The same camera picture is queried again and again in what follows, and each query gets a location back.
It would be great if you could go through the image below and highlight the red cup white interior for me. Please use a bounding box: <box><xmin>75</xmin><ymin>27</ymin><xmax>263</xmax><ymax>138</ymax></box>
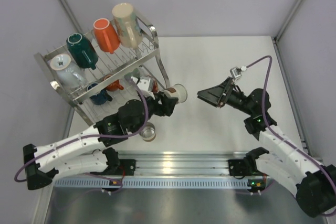
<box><xmin>143</xmin><ymin>75</ymin><xmax>158</xmax><ymax>93</ymax></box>

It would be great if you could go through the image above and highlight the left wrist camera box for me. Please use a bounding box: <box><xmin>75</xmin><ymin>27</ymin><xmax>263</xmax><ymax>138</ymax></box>
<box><xmin>135</xmin><ymin>76</ymin><xmax>155</xmax><ymax>99</ymax></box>

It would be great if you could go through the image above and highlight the small tumbler cork band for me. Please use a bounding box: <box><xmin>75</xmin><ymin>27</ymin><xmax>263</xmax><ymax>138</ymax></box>
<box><xmin>163</xmin><ymin>83</ymin><xmax>187</xmax><ymax>103</ymax></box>

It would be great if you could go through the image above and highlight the dark green mug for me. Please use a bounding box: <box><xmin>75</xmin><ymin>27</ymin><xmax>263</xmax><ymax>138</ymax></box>
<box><xmin>66</xmin><ymin>33</ymin><xmax>99</xmax><ymax>70</ymax></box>

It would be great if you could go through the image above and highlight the light blue mug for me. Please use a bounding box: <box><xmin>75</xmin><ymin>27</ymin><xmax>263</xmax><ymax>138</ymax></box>
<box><xmin>50</xmin><ymin>54</ymin><xmax>88</xmax><ymax>89</ymax></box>

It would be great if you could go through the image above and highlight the tall beige floral mug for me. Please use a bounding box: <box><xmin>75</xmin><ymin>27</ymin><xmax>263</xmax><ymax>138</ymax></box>
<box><xmin>112</xmin><ymin>3</ymin><xmax>142</xmax><ymax>49</ymax></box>

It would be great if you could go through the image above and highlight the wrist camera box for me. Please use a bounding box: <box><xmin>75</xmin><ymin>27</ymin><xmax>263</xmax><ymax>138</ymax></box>
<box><xmin>135</xmin><ymin>76</ymin><xmax>155</xmax><ymax>99</ymax></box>
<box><xmin>230</xmin><ymin>66</ymin><xmax>247</xmax><ymax>81</ymax></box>

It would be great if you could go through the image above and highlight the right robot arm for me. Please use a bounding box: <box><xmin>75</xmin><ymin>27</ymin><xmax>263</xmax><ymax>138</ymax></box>
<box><xmin>197</xmin><ymin>77</ymin><xmax>335</xmax><ymax>218</ymax></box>

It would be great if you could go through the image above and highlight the stainless steel dish rack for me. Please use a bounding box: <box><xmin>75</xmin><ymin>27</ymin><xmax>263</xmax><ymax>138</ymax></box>
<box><xmin>34</xmin><ymin>10</ymin><xmax>170</xmax><ymax>126</ymax></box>

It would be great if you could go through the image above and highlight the slotted cable duct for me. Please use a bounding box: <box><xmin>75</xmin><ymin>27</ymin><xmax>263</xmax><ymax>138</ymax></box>
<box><xmin>54</xmin><ymin>177</ymin><xmax>251</xmax><ymax>189</ymax></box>

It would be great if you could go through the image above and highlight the orange black round mug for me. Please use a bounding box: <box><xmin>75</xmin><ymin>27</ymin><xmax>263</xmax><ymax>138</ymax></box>
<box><xmin>105</xmin><ymin>80</ymin><xmax>124</xmax><ymax>92</ymax></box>

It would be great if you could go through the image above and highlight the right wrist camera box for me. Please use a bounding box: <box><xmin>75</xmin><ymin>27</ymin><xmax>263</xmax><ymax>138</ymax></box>
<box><xmin>230</xmin><ymin>66</ymin><xmax>247</xmax><ymax>81</ymax></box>

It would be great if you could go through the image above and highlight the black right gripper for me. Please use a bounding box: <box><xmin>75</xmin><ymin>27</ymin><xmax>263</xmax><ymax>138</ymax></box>
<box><xmin>198</xmin><ymin>77</ymin><xmax>255</xmax><ymax>116</ymax></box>

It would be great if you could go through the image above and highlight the aluminium mounting rail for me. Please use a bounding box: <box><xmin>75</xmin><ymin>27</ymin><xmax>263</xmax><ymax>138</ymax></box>
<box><xmin>43</xmin><ymin>151</ymin><xmax>328</xmax><ymax>177</ymax></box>

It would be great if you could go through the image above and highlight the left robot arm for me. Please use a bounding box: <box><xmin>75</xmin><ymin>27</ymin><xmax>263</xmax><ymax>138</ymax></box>
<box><xmin>23</xmin><ymin>90</ymin><xmax>180</xmax><ymax>190</ymax></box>

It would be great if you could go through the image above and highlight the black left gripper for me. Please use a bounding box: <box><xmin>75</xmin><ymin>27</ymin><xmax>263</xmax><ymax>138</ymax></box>
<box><xmin>131</xmin><ymin>91</ymin><xmax>177</xmax><ymax>134</ymax></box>

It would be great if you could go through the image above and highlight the steel tumbler cork base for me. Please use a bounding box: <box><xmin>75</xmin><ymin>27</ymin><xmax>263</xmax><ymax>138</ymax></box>
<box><xmin>139</xmin><ymin>122</ymin><xmax>156</xmax><ymax>142</ymax></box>

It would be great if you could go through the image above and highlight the dark blue speckled mug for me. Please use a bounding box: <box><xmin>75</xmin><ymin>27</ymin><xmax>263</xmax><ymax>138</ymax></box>
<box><xmin>90</xmin><ymin>89</ymin><xmax>113</xmax><ymax>105</ymax></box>

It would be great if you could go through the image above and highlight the mint green cup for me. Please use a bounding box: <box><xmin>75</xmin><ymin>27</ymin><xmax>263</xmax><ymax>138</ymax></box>
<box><xmin>124</xmin><ymin>68</ymin><xmax>142</xmax><ymax>83</ymax></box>

